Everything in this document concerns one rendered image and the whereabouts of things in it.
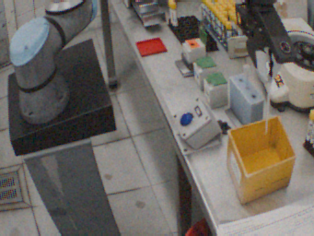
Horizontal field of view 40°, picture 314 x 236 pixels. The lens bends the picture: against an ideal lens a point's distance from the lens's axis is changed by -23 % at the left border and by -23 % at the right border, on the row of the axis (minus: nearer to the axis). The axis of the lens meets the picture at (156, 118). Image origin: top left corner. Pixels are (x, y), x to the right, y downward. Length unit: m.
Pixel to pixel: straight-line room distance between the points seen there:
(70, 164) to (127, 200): 0.97
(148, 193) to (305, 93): 1.17
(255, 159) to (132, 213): 1.10
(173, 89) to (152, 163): 1.05
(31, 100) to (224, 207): 0.49
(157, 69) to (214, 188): 0.40
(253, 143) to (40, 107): 0.47
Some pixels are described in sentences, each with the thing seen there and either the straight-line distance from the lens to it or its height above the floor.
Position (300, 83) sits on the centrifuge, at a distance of 1.17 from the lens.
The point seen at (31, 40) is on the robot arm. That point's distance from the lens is 1.04.
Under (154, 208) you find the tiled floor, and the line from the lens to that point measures 2.12.
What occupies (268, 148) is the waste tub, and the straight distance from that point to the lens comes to 1.12.
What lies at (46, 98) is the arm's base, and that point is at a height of 1.00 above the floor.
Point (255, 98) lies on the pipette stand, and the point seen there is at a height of 0.97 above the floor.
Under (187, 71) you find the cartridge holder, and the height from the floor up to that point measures 0.89.
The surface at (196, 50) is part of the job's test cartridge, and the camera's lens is 1.27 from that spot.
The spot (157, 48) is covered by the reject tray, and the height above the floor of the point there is 0.88.
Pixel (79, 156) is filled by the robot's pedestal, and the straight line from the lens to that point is 1.21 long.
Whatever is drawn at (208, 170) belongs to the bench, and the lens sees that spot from 1.09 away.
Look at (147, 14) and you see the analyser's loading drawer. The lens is 1.50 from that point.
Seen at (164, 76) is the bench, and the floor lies 0.87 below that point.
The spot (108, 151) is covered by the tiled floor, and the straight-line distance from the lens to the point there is 2.36.
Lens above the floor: 1.70
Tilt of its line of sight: 43 degrees down
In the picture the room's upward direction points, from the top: 6 degrees counter-clockwise
